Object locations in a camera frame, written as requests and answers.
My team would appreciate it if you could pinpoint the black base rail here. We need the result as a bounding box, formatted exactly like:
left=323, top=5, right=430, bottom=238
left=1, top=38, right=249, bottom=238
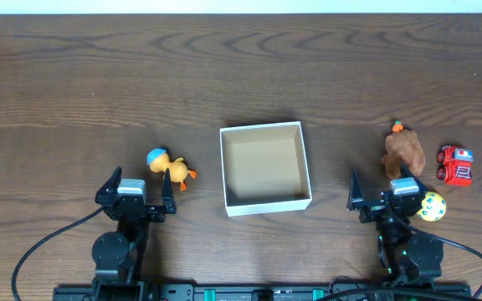
left=53, top=283, right=472, bottom=301

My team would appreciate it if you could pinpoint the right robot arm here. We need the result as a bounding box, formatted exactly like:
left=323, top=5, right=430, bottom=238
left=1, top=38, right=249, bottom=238
left=346, top=165, right=444, bottom=287

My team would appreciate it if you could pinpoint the yellow ball with letters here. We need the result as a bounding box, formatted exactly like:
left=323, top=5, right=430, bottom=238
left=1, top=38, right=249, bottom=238
left=417, top=191, right=447, bottom=222

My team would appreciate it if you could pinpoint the orange duck toy blue cap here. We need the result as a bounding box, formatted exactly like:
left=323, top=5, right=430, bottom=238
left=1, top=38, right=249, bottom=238
left=146, top=147, right=197, bottom=191

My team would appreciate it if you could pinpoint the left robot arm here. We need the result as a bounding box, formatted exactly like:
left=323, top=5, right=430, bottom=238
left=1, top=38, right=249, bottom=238
left=91, top=166, right=177, bottom=300

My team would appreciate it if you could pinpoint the white cardboard box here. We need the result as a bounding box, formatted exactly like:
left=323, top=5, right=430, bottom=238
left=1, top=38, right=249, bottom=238
left=219, top=121, right=313, bottom=217

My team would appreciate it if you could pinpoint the brown plush bear toy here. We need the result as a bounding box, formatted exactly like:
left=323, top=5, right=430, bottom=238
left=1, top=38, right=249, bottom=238
left=382, top=120, right=426, bottom=180

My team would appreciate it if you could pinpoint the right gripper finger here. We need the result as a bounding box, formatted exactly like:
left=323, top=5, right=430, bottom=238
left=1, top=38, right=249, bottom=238
left=348, top=170, right=364, bottom=203
left=400, top=162, right=428, bottom=193

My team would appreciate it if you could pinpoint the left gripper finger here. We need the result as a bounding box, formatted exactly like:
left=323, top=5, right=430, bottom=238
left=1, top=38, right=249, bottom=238
left=162, top=169, right=175, bottom=207
left=98, top=166, right=122, bottom=196

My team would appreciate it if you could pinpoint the red toy truck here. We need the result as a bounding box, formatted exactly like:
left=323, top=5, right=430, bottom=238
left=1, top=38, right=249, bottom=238
left=437, top=145, right=474, bottom=186

